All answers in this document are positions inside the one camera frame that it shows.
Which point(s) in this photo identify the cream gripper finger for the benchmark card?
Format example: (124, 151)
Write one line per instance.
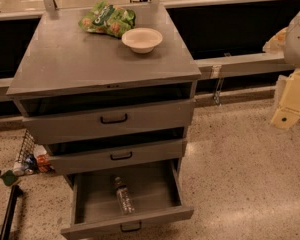
(276, 43)
(287, 101)

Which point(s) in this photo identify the clear plastic water bottle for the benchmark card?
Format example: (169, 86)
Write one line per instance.
(123, 196)

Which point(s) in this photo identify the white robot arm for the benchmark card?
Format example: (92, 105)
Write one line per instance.
(291, 49)

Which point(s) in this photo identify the grey bottom drawer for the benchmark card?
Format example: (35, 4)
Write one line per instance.
(154, 190)

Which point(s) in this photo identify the grey drawer cabinet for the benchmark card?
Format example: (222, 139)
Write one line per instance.
(114, 122)

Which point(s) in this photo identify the grey top drawer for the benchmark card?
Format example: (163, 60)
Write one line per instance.
(91, 124)

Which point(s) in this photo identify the white paper bowl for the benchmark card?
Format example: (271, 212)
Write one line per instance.
(142, 40)

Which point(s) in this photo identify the green chip bag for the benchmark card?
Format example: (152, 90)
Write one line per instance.
(109, 19)

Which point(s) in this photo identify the green object on floor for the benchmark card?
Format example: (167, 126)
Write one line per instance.
(9, 178)

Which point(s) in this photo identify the black stand on floor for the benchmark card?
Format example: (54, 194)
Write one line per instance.
(5, 230)

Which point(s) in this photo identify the wire basket with items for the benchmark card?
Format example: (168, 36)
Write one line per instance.
(31, 158)

